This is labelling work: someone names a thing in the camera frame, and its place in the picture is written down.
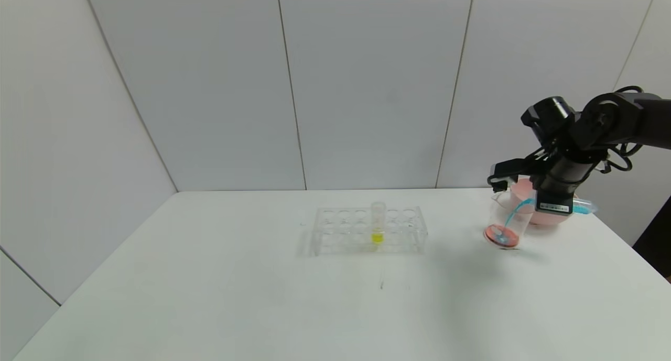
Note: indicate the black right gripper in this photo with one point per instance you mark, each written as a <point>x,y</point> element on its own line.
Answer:
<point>553,206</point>

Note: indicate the blue pigment test tube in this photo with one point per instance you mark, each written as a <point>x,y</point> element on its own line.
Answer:
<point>583,208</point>

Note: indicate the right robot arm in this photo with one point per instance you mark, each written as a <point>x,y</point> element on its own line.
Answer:
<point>618,125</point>

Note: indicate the yellow pigment test tube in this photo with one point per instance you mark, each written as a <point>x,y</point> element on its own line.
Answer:
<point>377,238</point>

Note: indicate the clear acrylic test tube rack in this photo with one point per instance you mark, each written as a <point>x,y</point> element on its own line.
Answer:
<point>346,238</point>

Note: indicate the clear glass beaker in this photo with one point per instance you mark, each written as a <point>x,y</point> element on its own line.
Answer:
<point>503,235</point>

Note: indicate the pink bowl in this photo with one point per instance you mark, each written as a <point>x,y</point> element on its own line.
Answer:
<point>550,218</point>

